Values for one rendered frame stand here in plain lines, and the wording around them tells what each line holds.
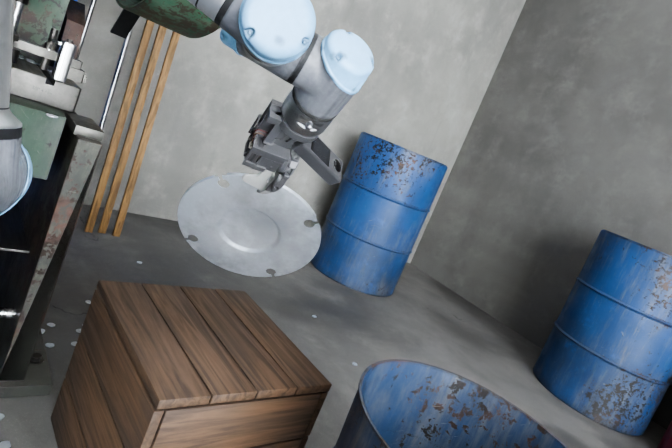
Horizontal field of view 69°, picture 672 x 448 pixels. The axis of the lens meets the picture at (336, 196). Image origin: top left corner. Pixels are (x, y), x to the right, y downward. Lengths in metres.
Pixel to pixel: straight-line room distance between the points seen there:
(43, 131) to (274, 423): 0.77
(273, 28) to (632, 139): 3.29
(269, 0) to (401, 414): 0.83
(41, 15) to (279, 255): 0.95
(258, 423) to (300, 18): 0.76
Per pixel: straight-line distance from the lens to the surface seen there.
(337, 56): 0.63
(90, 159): 1.18
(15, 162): 0.74
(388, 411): 1.06
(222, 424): 0.98
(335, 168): 0.82
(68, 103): 1.30
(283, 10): 0.50
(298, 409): 1.07
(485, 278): 3.87
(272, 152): 0.77
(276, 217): 0.95
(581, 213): 3.63
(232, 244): 1.04
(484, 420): 1.10
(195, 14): 1.30
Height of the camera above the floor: 0.85
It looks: 8 degrees down
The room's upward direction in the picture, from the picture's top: 22 degrees clockwise
